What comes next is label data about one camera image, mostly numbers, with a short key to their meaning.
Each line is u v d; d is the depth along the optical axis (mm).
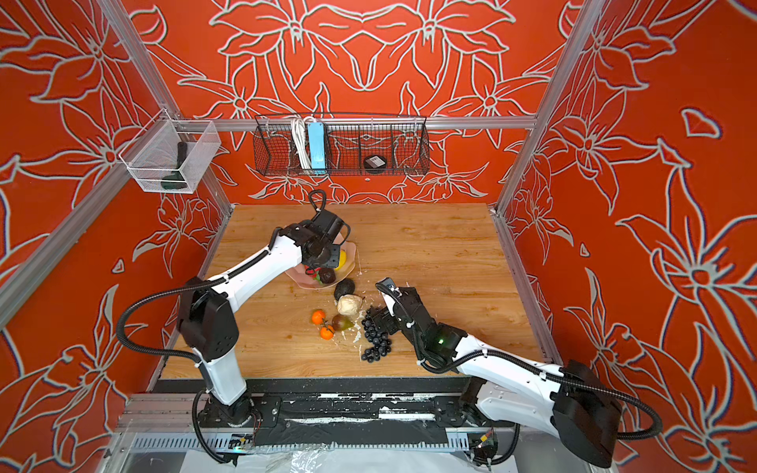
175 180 794
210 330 469
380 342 814
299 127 875
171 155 908
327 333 840
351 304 875
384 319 697
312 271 946
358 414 740
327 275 917
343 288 924
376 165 951
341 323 841
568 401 405
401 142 996
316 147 899
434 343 598
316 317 875
